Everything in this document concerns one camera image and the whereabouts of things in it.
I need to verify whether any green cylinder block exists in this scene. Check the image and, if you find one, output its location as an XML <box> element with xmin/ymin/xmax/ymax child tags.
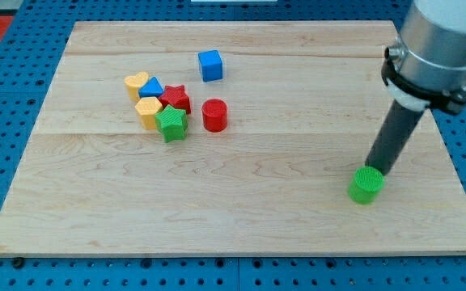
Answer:
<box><xmin>348</xmin><ymin>166</ymin><xmax>385</xmax><ymax>205</ymax></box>

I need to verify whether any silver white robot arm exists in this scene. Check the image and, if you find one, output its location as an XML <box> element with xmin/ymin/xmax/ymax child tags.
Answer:
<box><xmin>381</xmin><ymin>0</ymin><xmax>466</xmax><ymax>115</ymax></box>

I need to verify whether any red cylinder block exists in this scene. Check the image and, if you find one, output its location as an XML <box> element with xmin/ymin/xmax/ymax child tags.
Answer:
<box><xmin>201</xmin><ymin>99</ymin><xmax>227</xmax><ymax>133</ymax></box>

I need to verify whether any green star block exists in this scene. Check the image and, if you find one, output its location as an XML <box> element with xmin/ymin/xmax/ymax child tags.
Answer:
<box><xmin>155</xmin><ymin>105</ymin><xmax>188</xmax><ymax>143</ymax></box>

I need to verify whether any red star block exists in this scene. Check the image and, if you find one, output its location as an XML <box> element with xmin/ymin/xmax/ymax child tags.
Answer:
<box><xmin>158</xmin><ymin>85</ymin><xmax>192</xmax><ymax>114</ymax></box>

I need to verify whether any wooden board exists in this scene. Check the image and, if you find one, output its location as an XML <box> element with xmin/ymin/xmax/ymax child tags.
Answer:
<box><xmin>0</xmin><ymin>21</ymin><xmax>466</xmax><ymax>258</ymax></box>

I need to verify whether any blue cube block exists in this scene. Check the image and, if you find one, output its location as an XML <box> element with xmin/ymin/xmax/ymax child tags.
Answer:
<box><xmin>197</xmin><ymin>50</ymin><xmax>223</xmax><ymax>82</ymax></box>

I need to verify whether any yellow hexagon block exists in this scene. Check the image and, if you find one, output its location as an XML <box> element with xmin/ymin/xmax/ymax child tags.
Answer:
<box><xmin>134</xmin><ymin>97</ymin><xmax>163</xmax><ymax>130</ymax></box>

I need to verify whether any blue triangle block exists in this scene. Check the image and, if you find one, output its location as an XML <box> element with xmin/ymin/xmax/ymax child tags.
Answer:
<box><xmin>138</xmin><ymin>77</ymin><xmax>164</xmax><ymax>98</ymax></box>

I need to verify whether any yellow heart block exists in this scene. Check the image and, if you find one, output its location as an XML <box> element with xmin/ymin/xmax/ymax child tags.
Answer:
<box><xmin>124</xmin><ymin>71</ymin><xmax>150</xmax><ymax>102</ymax></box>

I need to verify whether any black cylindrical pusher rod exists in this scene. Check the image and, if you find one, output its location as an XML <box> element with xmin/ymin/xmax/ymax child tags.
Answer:
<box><xmin>365</xmin><ymin>101</ymin><xmax>424</xmax><ymax>175</ymax></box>

